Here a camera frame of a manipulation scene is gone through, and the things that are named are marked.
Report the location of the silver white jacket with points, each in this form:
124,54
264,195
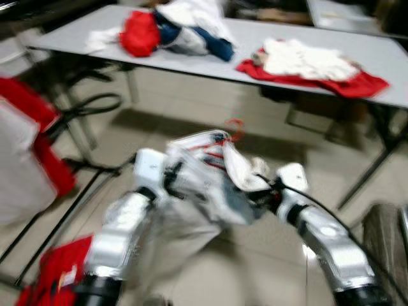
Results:
191,185

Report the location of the red clothes hanger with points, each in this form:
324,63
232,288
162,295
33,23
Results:
242,131

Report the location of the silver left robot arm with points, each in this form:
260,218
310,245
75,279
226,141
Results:
118,236

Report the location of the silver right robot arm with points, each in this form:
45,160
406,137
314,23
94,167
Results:
331,245

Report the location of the brown fabric chair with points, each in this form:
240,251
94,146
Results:
386,255

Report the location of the blue white garment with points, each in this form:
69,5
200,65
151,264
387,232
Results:
191,41

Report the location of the cream white garment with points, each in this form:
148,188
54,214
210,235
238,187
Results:
306,60

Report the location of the red fabric heap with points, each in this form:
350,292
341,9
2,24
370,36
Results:
57,268

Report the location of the red bundled garment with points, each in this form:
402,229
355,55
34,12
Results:
139,35

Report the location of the plain white t-shirt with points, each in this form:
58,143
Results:
19,172

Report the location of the white crumpled cloth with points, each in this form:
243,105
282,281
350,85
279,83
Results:
103,39

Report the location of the grey folding table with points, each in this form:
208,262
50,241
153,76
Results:
338,14
376,60

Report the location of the cardboard box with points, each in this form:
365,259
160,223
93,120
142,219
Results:
274,14

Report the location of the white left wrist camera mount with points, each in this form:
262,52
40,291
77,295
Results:
150,169

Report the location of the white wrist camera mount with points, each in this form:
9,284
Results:
150,169
293,178

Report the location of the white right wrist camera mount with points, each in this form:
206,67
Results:
293,178

